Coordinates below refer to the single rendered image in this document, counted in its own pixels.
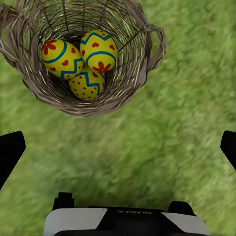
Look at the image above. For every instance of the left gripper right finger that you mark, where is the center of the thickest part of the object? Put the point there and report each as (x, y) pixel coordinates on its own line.
(228, 146)

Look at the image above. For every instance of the wicker basket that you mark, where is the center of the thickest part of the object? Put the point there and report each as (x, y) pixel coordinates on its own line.
(123, 81)

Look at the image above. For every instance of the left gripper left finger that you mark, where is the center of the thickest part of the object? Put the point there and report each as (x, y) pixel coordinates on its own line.
(12, 146)

